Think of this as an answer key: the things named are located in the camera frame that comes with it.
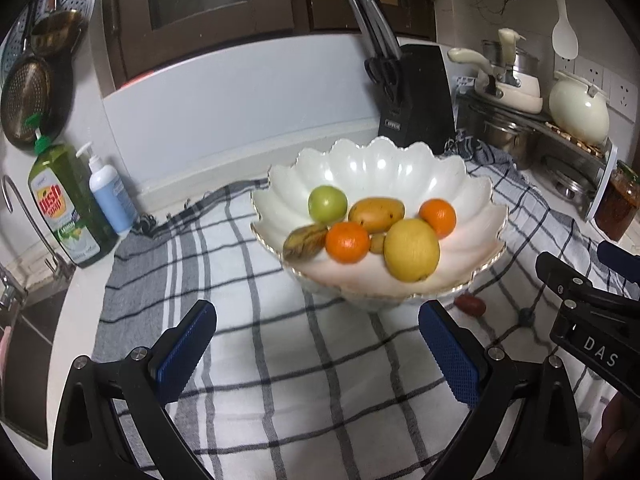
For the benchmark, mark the metal pot shelf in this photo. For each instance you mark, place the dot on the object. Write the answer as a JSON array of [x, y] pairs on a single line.
[[602, 185]]

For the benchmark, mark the steel pot lid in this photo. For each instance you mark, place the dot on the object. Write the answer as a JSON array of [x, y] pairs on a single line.
[[567, 185]]

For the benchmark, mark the glass jar of chili sauce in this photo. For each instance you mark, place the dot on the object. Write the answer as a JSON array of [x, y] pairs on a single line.
[[617, 205]]

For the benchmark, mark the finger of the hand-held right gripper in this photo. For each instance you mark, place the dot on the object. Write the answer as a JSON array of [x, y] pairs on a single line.
[[620, 260], [555, 270]]

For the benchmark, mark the brass ladle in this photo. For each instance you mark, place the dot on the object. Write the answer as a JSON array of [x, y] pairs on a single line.
[[57, 35]]

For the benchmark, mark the red jujube date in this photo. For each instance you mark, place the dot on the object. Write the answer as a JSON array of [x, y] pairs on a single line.
[[470, 305]]

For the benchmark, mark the cream saucepan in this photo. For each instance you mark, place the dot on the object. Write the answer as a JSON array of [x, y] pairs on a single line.
[[515, 97]]

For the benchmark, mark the spotted yellow banana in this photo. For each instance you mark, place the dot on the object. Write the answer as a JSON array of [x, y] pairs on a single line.
[[305, 242]]

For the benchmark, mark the green round fruit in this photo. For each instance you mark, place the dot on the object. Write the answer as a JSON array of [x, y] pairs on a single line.
[[326, 203]]

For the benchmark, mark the black kitchen scissors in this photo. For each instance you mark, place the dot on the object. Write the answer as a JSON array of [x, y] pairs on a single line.
[[387, 77]]

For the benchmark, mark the wooden trivet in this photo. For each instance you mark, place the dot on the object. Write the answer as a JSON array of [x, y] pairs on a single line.
[[570, 136]]

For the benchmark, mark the steel stockpot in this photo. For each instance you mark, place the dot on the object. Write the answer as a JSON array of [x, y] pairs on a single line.
[[505, 135]]

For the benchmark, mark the white wall outlet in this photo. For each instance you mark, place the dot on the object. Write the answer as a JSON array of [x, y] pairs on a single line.
[[565, 65], [590, 71], [622, 95]]

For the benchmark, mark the white rice paddle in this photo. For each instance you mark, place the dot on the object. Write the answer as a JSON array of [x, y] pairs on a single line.
[[565, 40]]

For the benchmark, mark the white casserole pot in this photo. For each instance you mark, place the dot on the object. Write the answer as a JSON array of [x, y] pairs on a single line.
[[577, 110]]

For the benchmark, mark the white scalloped bowl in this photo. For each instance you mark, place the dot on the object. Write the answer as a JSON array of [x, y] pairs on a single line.
[[380, 170]]

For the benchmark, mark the yellow lemon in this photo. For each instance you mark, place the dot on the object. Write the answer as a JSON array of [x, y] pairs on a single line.
[[410, 250]]

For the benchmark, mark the orange tangerine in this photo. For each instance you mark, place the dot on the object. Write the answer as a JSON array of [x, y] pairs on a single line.
[[437, 217], [347, 242]]

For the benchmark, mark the dark kitchen sink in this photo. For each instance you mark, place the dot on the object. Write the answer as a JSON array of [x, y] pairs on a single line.
[[25, 350]]

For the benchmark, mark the green dish soap bottle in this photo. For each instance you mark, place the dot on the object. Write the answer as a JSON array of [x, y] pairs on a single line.
[[75, 210]]

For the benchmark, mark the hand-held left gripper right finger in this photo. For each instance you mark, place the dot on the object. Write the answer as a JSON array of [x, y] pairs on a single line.
[[450, 355]]

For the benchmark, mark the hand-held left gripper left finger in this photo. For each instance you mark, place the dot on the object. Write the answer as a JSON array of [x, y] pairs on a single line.
[[185, 350]]

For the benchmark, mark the white blue pump bottle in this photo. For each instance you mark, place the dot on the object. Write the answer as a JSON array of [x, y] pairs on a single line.
[[112, 200]]

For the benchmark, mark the small yellow fruit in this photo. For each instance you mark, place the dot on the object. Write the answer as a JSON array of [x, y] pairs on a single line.
[[377, 244]]

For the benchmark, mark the round mesh strainer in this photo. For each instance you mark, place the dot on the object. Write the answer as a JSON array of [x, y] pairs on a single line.
[[25, 105]]

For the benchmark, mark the grey checkered cloth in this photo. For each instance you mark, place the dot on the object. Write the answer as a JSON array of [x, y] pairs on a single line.
[[300, 360]]

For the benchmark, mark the steel steamer pot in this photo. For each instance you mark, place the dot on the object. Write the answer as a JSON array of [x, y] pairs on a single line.
[[525, 62]]

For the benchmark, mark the steel faucet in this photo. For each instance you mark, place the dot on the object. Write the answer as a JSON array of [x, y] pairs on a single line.
[[59, 267]]

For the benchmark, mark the black knife block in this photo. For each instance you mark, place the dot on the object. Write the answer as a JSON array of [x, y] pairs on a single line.
[[420, 100]]

